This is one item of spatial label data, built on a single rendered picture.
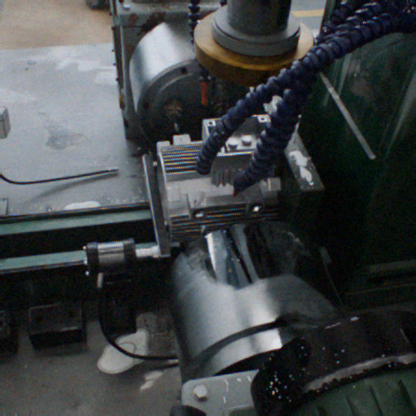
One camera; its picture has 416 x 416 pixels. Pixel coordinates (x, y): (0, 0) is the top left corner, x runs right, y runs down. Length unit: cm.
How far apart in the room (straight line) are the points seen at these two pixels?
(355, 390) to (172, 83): 79
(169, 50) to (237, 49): 37
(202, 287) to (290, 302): 12
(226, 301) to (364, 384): 30
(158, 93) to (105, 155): 36
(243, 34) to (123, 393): 64
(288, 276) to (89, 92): 107
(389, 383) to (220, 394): 24
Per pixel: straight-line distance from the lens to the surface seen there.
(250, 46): 76
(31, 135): 150
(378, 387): 43
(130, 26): 127
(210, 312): 69
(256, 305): 67
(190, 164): 92
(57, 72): 174
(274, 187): 93
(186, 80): 109
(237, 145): 92
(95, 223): 108
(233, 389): 62
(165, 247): 89
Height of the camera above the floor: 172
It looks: 47 degrees down
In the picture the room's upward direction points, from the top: 4 degrees clockwise
